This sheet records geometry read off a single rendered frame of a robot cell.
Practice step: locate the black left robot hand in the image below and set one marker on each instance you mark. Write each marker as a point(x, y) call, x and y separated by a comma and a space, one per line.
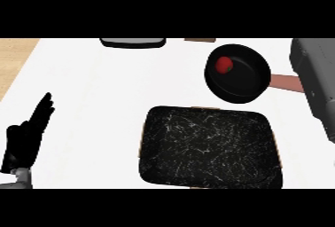
point(27, 133)

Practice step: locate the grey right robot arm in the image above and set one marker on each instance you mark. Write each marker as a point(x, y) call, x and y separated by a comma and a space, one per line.
point(315, 76)

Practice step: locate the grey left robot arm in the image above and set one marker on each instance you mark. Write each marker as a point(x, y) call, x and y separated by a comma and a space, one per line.
point(21, 180)

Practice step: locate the black marbled tray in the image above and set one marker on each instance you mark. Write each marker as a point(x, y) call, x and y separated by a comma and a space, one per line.
point(210, 147)

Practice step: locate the red tomato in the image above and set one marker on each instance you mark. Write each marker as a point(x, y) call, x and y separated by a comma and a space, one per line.
point(225, 65)

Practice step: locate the dark grey appliance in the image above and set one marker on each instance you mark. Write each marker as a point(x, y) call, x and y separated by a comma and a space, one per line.
point(133, 43)

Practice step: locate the brown wooden block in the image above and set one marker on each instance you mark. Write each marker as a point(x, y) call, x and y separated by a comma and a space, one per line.
point(200, 39)

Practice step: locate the black frying pan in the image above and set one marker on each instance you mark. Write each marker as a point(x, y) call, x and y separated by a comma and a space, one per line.
point(239, 74)

